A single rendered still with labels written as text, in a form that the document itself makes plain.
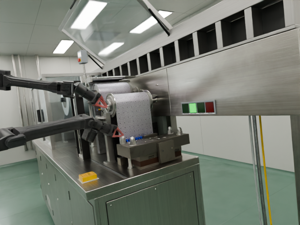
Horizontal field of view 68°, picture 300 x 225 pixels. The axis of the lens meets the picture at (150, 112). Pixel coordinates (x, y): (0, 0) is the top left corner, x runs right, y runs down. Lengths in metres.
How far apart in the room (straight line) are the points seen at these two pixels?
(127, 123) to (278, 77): 0.82
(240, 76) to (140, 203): 0.75
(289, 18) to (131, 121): 0.91
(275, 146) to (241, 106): 2.73
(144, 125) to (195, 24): 0.65
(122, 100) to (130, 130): 0.18
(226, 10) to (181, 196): 0.95
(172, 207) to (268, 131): 2.67
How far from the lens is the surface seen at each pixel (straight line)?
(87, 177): 1.15
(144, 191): 1.16
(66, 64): 7.08
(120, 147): 1.24
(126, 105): 1.34
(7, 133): 1.01
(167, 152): 1.24
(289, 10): 0.98
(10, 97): 6.78
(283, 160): 3.75
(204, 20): 1.21
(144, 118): 1.40
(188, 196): 1.35
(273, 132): 3.71
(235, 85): 1.06
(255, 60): 1.01
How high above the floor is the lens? 1.25
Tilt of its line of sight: 3 degrees down
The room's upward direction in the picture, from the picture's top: 6 degrees counter-clockwise
